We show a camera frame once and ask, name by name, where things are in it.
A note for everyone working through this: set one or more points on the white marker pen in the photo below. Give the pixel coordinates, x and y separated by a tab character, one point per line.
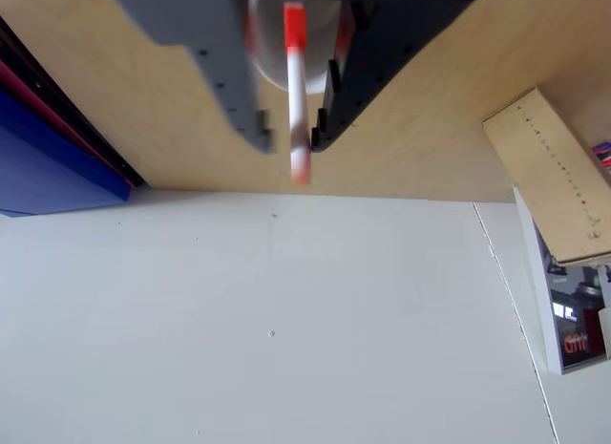
297	90

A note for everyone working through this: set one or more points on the white mug with pink hearts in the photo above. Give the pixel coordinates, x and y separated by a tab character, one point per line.
272	48

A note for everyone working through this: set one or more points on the black and red flat tray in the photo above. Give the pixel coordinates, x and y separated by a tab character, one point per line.
71	114

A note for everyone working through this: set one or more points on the blue flat box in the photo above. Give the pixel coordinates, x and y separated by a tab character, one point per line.
52	172

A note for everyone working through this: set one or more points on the light wooden board with holes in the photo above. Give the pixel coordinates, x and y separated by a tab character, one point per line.
549	167

